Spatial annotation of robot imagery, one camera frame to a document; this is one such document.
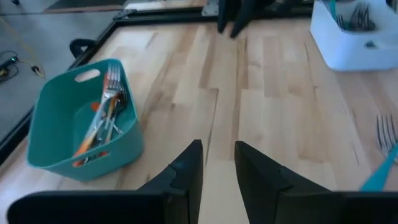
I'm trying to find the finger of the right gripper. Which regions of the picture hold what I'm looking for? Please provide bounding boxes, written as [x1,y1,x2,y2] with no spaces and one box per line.
[216,0,233,34]
[230,0,261,39]

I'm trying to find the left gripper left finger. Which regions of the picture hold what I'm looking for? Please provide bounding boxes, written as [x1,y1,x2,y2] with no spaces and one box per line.
[6,139,205,224]

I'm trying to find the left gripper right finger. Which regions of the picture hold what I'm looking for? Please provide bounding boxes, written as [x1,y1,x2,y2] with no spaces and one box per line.
[234,141,398,224]

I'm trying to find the teal-handled black fork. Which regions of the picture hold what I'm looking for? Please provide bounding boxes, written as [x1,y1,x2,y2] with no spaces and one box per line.
[328,0,348,31]
[359,144,398,193]

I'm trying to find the teal green plastic bin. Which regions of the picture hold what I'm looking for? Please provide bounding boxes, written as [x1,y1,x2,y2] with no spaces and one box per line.
[26,58,146,183]

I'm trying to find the white plastic bin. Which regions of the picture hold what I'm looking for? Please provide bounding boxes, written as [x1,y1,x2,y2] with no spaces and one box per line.
[309,0,398,72]

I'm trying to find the grey equipment cart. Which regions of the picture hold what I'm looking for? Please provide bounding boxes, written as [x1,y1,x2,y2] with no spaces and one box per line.
[43,0,129,14]

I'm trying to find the black aluminium table frame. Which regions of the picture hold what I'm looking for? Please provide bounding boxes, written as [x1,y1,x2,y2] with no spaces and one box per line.
[0,0,315,164]

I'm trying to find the yellow floor cable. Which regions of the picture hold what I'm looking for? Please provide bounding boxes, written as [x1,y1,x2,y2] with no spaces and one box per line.
[0,15,47,79]

